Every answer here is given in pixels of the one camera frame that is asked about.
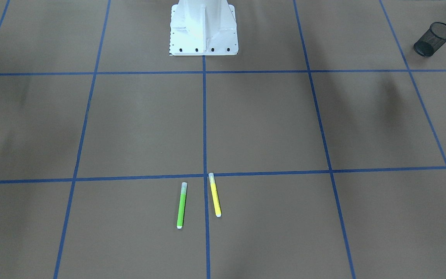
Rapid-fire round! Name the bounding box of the green marker pen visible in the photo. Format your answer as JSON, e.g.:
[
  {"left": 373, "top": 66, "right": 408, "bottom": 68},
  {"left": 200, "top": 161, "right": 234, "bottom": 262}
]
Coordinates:
[{"left": 176, "top": 182, "right": 188, "bottom": 229}]

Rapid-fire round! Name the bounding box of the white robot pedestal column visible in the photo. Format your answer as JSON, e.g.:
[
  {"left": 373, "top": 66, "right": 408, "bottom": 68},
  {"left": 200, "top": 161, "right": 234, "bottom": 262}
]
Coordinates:
[{"left": 169, "top": 0, "right": 239, "bottom": 56}]

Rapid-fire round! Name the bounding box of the black mesh pen cup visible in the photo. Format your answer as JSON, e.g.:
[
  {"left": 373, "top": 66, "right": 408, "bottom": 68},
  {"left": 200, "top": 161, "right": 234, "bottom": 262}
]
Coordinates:
[{"left": 413, "top": 22, "right": 446, "bottom": 58}]

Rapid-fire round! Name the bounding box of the yellow marker pen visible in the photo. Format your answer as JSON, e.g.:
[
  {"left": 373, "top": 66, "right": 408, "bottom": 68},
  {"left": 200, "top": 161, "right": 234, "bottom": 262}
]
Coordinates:
[{"left": 208, "top": 173, "right": 222, "bottom": 218}]

